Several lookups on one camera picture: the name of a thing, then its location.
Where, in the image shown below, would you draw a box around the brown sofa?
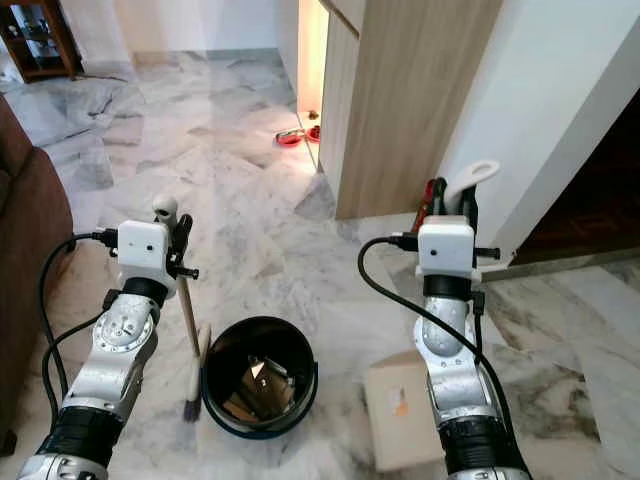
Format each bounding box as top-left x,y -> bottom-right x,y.
0,95 -> 75,456

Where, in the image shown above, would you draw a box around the beige long handled dustpan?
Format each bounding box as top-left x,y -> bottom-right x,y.
363,160 -> 502,473

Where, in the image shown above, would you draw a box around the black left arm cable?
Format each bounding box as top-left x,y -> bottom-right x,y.
40,230 -> 121,421

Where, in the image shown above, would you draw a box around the light wood wardrobe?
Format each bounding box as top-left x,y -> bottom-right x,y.
318,0 -> 504,221

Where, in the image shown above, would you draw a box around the wooden handled broom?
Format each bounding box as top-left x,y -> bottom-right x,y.
153,195 -> 212,421

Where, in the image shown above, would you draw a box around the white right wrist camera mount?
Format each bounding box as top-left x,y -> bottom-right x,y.
417,217 -> 478,278

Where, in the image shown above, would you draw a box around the black round waste bin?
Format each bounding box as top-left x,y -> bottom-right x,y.
201,317 -> 319,439

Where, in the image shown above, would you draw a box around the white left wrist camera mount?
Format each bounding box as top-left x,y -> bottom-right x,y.
117,220 -> 171,276

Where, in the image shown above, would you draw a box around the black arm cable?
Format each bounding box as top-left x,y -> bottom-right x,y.
357,232 -> 511,431
40,230 -> 121,421

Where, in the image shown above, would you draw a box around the brown cardboard scraps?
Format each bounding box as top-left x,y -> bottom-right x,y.
222,358 -> 296,423

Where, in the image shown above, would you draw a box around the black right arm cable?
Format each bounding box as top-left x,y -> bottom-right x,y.
357,232 -> 511,431

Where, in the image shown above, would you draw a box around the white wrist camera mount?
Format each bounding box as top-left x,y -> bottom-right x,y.
417,217 -> 478,278
117,220 -> 171,276

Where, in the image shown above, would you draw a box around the dark wooden display cabinet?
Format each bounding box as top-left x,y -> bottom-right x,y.
0,0 -> 83,83

